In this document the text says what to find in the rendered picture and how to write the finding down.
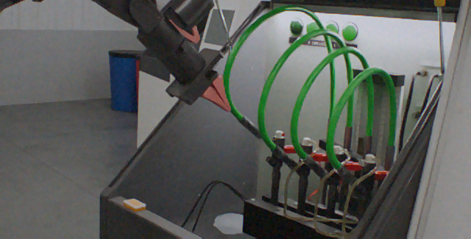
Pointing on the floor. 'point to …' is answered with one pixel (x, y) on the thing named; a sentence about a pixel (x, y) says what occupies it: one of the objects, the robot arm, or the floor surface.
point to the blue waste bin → (124, 79)
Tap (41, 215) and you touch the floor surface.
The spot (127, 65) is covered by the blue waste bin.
